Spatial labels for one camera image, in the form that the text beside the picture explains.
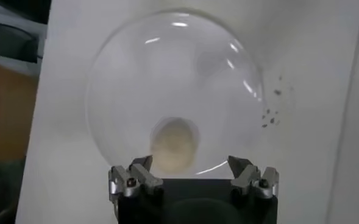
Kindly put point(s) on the white steamed baozi bun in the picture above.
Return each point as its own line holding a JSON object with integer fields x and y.
{"x": 174, "y": 146}

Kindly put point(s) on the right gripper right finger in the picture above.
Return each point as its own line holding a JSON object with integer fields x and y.
{"x": 249, "y": 179}

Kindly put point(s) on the round white plate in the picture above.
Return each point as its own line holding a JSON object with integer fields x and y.
{"x": 136, "y": 76}

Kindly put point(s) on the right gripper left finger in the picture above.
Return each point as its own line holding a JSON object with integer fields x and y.
{"x": 127, "y": 182}

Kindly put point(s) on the dark crumb specks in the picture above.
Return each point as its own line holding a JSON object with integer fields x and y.
{"x": 277, "y": 92}

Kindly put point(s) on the white black robot base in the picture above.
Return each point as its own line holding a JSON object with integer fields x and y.
{"x": 14, "y": 42}

